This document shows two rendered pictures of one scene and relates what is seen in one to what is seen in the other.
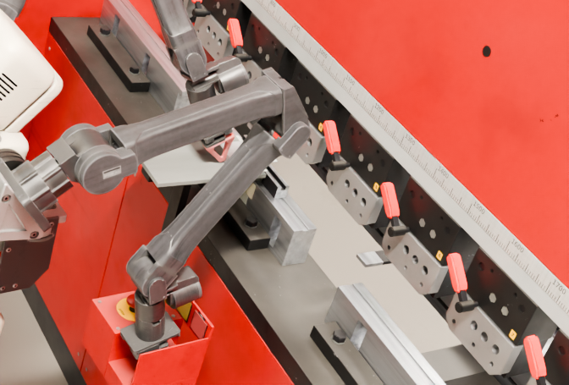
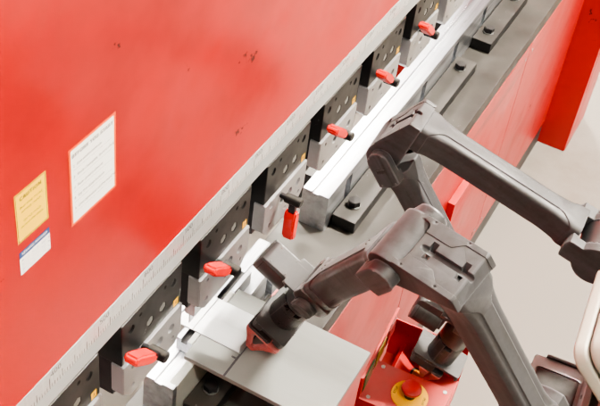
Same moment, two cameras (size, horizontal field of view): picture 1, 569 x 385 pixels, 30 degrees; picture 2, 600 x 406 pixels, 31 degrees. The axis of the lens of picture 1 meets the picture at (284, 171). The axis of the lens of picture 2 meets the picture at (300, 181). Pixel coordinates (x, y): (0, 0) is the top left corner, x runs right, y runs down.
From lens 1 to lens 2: 2.78 m
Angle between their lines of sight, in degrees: 87
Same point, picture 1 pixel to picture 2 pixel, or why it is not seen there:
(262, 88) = (444, 125)
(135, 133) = (572, 207)
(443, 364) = not seen: hidden behind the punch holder
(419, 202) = (382, 51)
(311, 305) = (312, 246)
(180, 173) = (330, 346)
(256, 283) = not seen: hidden behind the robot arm
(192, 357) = (405, 336)
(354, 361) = (366, 188)
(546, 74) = not seen: outside the picture
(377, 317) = (336, 167)
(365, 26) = (323, 38)
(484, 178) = not seen: outside the picture
